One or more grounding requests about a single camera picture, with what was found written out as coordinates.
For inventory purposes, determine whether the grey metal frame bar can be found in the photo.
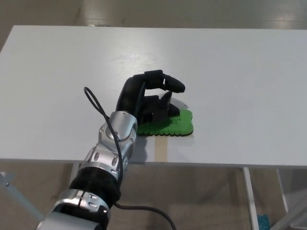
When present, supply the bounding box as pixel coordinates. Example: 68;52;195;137
0;171;44;224
271;191;307;230

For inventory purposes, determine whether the teal patterned floor object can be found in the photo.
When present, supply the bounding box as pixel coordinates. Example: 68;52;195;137
257;214;271;230

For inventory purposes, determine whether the white metal table leg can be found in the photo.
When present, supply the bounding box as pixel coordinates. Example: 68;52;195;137
275;168;290;214
70;162;83;173
242;167;259;230

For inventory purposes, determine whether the green whiteboard eraser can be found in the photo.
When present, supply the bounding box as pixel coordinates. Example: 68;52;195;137
136;109;195;138

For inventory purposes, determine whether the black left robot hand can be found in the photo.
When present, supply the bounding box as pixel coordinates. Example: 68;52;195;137
115;69;186;126

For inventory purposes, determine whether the long beige masking tape strip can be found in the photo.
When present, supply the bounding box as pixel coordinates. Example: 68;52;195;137
154;136;168;163

